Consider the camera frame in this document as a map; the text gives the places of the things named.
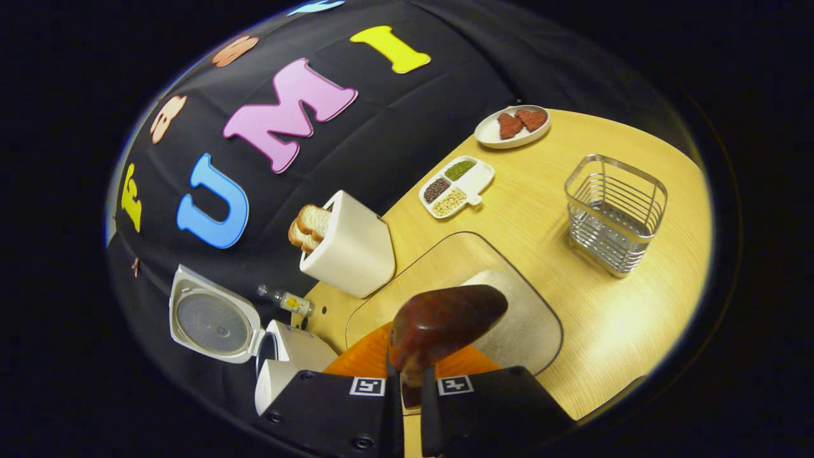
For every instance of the small glass bottle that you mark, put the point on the small glass bottle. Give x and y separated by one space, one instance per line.
289 301

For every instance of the red meat piece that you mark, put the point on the red meat piece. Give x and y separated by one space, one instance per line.
533 119
510 126

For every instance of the bread slice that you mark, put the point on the bread slice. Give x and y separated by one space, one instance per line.
315 221
299 236

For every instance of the pile of yellow beans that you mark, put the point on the pile of yellow beans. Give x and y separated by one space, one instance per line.
449 202

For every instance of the brown wooden spoon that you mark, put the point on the brown wooden spoon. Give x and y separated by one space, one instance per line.
445 318

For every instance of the round white plate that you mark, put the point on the round white plate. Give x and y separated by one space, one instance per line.
486 133

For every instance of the clear plastic container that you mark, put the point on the clear plastic container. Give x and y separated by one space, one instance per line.
432 261

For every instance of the black backdrop cloth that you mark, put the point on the black backdrop cloth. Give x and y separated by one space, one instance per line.
394 127

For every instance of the pile of green beans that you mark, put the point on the pile of green beans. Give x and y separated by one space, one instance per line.
460 170

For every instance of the white rice cooker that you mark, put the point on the white rice cooker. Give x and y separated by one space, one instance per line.
299 346

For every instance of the pile of dark beans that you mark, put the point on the pile of dark beans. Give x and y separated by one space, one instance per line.
437 190

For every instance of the white divided dish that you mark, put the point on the white divided dish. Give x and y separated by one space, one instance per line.
477 181

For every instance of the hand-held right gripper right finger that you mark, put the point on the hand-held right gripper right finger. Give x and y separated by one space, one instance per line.
489 413

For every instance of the white toaster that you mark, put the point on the white toaster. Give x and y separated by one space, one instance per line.
350 248

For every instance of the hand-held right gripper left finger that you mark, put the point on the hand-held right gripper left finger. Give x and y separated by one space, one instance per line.
331 413

